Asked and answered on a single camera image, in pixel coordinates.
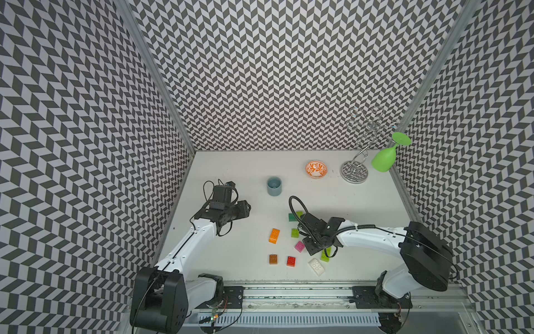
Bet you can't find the lime long lego brick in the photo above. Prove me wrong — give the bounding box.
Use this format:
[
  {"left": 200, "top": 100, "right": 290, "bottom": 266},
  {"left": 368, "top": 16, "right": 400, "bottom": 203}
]
[{"left": 320, "top": 247, "right": 331, "bottom": 262}]

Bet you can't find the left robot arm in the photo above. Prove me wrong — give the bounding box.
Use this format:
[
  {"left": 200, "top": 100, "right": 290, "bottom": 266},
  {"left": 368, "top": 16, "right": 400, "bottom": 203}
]
[{"left": 129, "top": 182, "right": 251, "bottom": 333}]

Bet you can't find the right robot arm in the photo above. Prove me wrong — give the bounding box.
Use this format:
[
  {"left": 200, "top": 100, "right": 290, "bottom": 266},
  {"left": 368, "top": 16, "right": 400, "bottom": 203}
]
[{"left": 298, "top": 213, "right": 453, "bottom": 299}]

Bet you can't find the pink square lego brick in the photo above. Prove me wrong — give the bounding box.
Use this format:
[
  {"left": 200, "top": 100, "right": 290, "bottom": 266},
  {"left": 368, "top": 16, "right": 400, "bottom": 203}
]
[{"left": 295, "top": 241, "right": 305, "bottom": 253}]

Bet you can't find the white long lego brick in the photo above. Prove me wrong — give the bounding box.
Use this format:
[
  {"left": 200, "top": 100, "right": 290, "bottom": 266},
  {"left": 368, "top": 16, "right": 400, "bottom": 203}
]
[{"left": 308, "top": 258, "right": 325, "bottom": 276}]

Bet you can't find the red square lego brick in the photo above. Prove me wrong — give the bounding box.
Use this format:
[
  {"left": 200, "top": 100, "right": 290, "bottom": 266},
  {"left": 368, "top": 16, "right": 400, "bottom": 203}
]
[{"left": 286, "top": 256, "right": 296, "bottom": 267}]

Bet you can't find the orange long lego brick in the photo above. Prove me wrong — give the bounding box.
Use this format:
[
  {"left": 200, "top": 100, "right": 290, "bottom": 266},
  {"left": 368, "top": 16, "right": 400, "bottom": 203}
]
[{"left": 268, "top": 228, "right": 280, "bottom": 244}]

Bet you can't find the teal ceramic cup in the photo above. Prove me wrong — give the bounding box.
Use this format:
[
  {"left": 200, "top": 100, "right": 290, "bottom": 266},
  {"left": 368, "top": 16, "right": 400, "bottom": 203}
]
[{"left": 266, "top": 177, "right": 282, "bottom": 196}]

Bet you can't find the orange patterned small bowl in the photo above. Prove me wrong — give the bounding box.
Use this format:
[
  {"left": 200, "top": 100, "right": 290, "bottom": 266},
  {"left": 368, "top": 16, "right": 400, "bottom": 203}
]
[{"left": 305, "top": 161, "right": 328, "bottom": 180}]

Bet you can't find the chrome glass holder stand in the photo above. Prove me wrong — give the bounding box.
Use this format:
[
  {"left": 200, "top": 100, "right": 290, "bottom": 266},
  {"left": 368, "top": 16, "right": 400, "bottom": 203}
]
[{"left": 339, "top": 107, "right": 396, "bottom": 185}]

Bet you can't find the green plastic wine glass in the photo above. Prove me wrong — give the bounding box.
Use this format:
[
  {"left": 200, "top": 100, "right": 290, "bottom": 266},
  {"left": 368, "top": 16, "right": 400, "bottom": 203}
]
[{"left": 371, "top": 132, "right": 412, "bottom": 173}]

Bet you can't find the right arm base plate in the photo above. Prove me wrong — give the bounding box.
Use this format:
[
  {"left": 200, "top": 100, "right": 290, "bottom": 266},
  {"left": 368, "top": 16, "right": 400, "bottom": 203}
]
[{"left": 350, "top": 286, "right": 413, "bottom": 310}]

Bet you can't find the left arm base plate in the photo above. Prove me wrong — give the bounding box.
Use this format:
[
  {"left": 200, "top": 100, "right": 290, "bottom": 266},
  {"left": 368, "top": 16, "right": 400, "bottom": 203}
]
[{"left": 187, "top": 286, "right": 245, "bottom": 311}]

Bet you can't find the aluminium front rail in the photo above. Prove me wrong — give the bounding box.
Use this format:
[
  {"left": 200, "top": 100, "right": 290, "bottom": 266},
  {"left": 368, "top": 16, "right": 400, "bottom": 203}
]
[{"left": 124, "top": 280, "right": 476, "bottom": 314}]

